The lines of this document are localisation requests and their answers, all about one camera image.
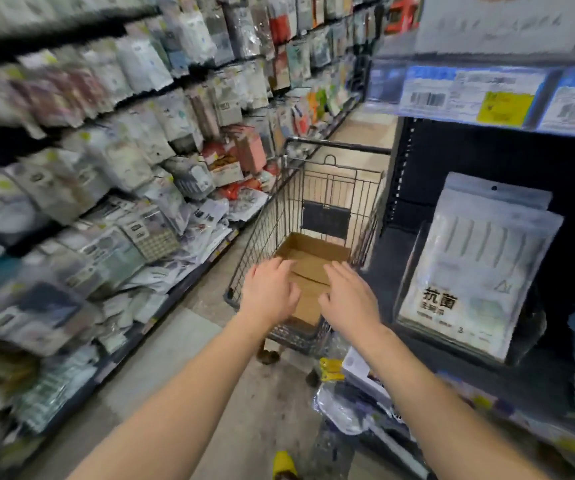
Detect person's right hand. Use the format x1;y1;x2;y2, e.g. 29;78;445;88
317;261;384;341

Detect person's left hand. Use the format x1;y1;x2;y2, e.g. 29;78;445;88
239;257;302;331

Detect person's left forearm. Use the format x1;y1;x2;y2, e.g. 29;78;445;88
66;315;274;480

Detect person's right forearm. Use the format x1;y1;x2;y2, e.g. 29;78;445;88
353;326;551;480

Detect brown cardboard box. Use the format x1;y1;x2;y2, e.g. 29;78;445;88
273;232;352;328

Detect black plate on cart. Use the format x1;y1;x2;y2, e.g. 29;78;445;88
301;199;353;241

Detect yellow clip tag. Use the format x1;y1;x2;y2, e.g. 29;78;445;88
319;358;345;383

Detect stack of white pouch packets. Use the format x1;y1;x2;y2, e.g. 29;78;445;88
397;172;565;363

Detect clear plastic packets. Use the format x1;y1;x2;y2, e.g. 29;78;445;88
313;340;418;445

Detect black shelving unit with packets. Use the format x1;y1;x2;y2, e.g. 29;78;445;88
0;5;368;480

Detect rows of hanging product packets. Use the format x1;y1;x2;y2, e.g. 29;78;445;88
0;0;388;445

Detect person's yellow shoe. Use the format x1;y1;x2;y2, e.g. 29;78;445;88
272;450;299;480

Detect black shelf unit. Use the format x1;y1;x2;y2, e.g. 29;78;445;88
363;30;575;480

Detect price label with yellow sticker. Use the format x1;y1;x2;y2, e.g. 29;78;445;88
399;66;547;129

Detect red product box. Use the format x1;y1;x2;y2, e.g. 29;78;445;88
385;0;421;35

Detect white product box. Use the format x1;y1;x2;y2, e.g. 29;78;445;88
414;0;575;55

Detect black wire shopping cart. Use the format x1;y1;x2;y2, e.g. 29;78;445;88
223;137;392;366

